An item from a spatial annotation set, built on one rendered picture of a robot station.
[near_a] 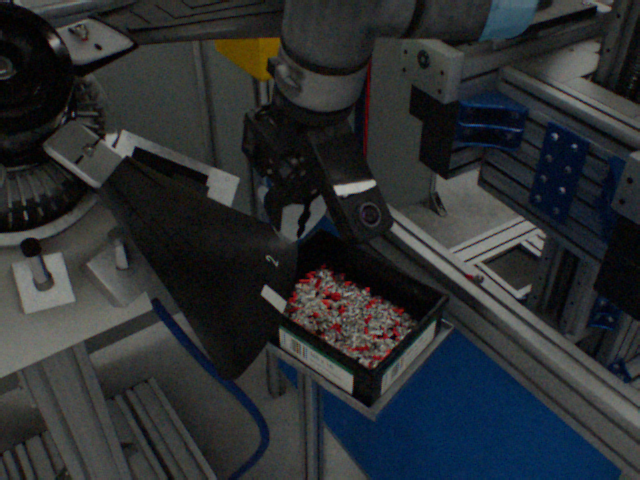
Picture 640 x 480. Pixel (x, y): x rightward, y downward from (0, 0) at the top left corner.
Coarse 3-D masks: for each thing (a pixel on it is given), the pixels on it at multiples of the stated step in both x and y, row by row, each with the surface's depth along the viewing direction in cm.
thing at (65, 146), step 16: (64, 128) 64; (80, 128) 66; (48, 144) 59; (64, 144) 62; (80, 144) 64; (64, 160) 59; (96, 160) 64; (112, 160) 66; (80, 176) 60; (96, 176) 62
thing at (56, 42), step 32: (0, 0) 55; (0, 32) 55; (32, 32) 57; (32, 64) 56; (64, 64) 57; (0, 96) 55; (32, 96) 56; (64, 96) 57; (0, 128) 54; (32, 128) 56; (0, 160) 64; (32, 160) 65
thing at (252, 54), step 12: (216, 48) 114; (228, 48) 110; (240, 48) 107; (252, 48) 103; (264, 48) 102; (276, 48) 103; (240, 60) 108; (252, 60) 105; (264, 60) 103; (252, 72) 106; (264, 72) 104
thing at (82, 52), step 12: (72, 24) 67; (84, 24) 67; (96, 24) 67; (72, 36) 65; (96, 36) 65; (108, 36) 65; (120, 36) 65; (72, 48) 63; (84, 48) 63; (96, 48) 63; (108, 48) 63; (120, 48) 63; (72, 60) 61; (84, 60) 61
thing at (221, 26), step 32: (128, 0) 69; (160, 0) 69; (192, 0) 69; (224, 0) 70; (256, 0) 71; (128, 32) 64; (160, 32) 65; (192, 32) 65; (224, 32) 66; (256, 32) 68
